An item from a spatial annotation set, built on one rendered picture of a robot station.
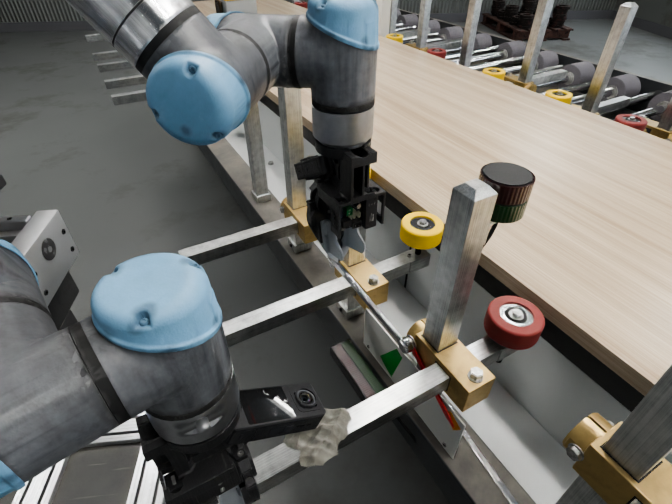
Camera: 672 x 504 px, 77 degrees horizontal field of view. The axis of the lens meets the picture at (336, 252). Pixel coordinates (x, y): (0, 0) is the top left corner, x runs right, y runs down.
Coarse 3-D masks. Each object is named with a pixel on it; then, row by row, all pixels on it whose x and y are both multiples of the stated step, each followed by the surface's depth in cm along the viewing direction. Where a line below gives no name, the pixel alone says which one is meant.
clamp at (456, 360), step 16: (416, 336) 63; (432, 352) 61; (448, 352) 61; (464, 352) 61; (448, 368) 59; (464, 368) 59; (480, 368) 59; (448, 384) 60; (464, 384) 57; (480, 384) 57; (464, 400) 57; (480, 400) 60
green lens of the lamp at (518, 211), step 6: (522, 204) 48; (498, 210) 48; (504, 210) 47; (510, 210) 47; (516, 210) 48; (522, 210) 48; (492, 216) 48; (498, 216) 48; (504, 216) 48; (510, 216) 48; (516, 216) 48; (522, 216) 49; (498, 222) 49; (504, 222) 48; (510, 222) 49
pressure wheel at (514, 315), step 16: (496, 304) 63; (512, 304) 63; (528, 304) 63; (496, 320) 61; (512, 320) 61; (528, 320) 61; (544, 320) 61; (496, 336) 61; (512, 336) 59; (528, 336) 59
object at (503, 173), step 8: (488, 168) 49; (496, 168) 49; (504, 168) 49; (512, 168) 49; (520, 168) 49; (488, 176) 47; (496, 176) 47; (504, 176) 47; (512, 176) 47; (520, 176) 47; (528, 176) 47; (504, 184) 46; (512, 184) 46; (520, 184) 46; (496, 224) 52; (488, 240) 54
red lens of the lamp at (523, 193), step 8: (480, 176) 48; (488, 184) 47; (496, 184) 46; (528, 184) 46; (504, 192) 46; (512, 192) 46; (520, 192) 46; (528, 192) 47; (496, 200) 47; (504, 200) 47; (512, 200) 47; (520, 200) 47
